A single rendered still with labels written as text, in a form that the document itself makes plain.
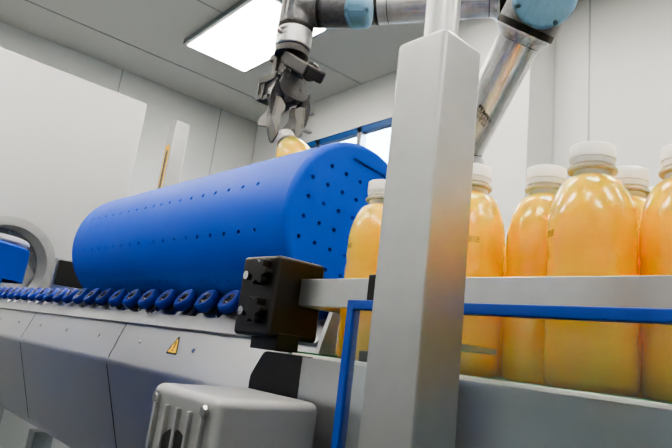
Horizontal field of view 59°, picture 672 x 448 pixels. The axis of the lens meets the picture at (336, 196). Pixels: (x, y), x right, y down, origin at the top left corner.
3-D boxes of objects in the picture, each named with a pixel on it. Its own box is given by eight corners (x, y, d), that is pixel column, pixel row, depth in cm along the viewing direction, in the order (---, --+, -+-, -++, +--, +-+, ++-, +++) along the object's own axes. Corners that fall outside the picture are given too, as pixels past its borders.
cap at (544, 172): (568, 185, 57) (568, 167, 57) (526, 183, 58) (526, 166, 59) (565, 196, 61) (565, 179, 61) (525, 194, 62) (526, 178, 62)
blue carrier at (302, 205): (158, 319, 160) (188, 220, 170) (400, 342, 96) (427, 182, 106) (53, 290, 143) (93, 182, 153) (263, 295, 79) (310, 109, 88)
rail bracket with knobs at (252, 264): (290, 352, 73) (301, 269, 76) (328, 357, 68) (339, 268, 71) (222, 344, 67) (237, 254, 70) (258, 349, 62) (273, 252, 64)
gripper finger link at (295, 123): (287, 155, 123) (287, 112, 124) (305, 150, 119) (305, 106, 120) (275, 153, 121) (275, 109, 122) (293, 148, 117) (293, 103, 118)
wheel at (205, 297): (204, 301, 103) (197, 292, 103) (224, 292, 102) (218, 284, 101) (195, 317, 99) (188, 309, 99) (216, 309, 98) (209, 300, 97)
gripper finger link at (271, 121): (258, 146, 118) (271, 107, 122) (275, 141, 114) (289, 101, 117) (246, 139, 117) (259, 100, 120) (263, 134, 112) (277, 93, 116)
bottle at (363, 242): (382, 359, 71) (397, 209, 75) (408, 363, 64) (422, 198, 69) (327, 352, 69) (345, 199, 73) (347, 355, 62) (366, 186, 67)
